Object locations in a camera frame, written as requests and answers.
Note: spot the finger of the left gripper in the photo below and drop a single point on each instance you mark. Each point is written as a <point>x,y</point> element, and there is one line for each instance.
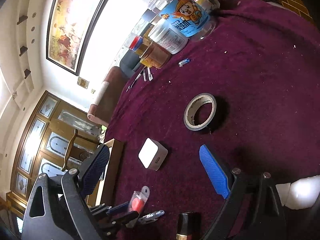
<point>116,210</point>
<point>124,219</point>

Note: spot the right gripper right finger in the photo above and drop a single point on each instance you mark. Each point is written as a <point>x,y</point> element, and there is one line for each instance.
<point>265,217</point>

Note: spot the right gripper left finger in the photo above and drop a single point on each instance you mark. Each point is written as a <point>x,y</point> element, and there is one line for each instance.
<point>56,208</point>

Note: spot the red item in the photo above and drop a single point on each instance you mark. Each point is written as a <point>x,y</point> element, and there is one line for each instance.
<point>139,199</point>

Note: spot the clear lead refill case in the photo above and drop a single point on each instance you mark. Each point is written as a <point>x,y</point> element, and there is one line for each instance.
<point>151,217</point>

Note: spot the white plug charger cube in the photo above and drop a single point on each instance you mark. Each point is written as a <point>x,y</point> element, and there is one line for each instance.
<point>152,154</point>

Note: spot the wooden glass door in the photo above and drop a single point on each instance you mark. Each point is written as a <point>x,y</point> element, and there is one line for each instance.
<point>57,137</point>

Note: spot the brown chair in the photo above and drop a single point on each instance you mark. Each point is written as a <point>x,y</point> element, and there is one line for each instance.
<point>107,97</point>

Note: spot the black tape roll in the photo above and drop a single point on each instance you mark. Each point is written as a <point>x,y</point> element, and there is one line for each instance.
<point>191,117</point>

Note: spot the maroon velvet tablecloth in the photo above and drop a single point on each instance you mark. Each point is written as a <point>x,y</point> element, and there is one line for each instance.
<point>261,64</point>

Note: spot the black leather sofa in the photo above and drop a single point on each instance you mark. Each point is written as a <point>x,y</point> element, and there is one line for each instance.
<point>130,63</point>

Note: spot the brown label jar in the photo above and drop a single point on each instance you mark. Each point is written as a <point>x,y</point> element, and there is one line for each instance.
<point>155,56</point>

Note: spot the small blue clear capsule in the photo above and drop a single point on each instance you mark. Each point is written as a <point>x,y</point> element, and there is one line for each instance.
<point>183,62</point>

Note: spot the white plastic tub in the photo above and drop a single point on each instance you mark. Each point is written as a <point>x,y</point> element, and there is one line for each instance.
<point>168,37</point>

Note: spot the blue label clear jar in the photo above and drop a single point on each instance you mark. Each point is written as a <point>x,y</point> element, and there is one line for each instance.
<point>188,17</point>

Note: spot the framed wall painting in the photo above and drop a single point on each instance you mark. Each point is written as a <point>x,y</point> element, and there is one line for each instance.
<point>70,26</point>

